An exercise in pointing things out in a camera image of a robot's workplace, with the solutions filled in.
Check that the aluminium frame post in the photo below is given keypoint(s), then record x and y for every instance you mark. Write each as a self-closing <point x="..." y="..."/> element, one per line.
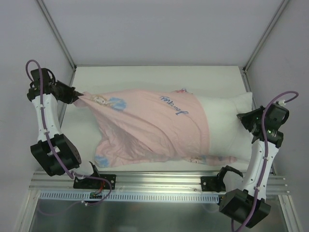
<point x="51" y="24"/>
<point x="265" y="35"/>

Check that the white slotted cable duct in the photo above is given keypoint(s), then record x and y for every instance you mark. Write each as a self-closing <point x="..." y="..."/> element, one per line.
<point x="130" y="197"/>

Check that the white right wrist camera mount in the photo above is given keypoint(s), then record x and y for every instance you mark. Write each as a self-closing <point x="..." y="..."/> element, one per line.
<point x="282" y="103"/>

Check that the aluminium mounting rail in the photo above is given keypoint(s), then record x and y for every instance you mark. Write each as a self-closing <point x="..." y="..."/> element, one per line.
<point x="156" y="182"/>

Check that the left aluminium frame post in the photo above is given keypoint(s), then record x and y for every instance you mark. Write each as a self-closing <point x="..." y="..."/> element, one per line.
<point x="51" y="24"/>

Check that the blue and pink printed pillowcase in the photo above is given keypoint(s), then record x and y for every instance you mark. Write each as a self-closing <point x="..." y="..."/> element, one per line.
<point x="140" y="126"/>

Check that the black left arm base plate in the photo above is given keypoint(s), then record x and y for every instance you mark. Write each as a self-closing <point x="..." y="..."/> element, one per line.
<point x="107" y="181"/>

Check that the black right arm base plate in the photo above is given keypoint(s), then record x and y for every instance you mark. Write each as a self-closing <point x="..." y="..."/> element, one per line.
<point x="212" y="184"/>

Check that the white pillow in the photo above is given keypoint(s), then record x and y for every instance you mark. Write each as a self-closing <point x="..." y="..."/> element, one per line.
<point x="229" y="140"/>

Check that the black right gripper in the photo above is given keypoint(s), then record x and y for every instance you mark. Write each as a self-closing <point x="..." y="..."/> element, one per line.
<point x="247" y="118"/>

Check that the right aluminium frame post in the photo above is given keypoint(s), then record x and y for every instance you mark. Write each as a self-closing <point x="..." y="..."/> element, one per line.
<point x="265" y="35"/>

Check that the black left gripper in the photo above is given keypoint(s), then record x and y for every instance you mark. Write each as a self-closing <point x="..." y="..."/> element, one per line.
<point x="71" y="94"/>

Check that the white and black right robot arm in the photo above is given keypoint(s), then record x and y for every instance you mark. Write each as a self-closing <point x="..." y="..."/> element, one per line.
<point x="245" y="198"/>

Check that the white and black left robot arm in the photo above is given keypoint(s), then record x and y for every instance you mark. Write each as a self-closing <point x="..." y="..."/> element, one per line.
<point x="85" y="169"/>

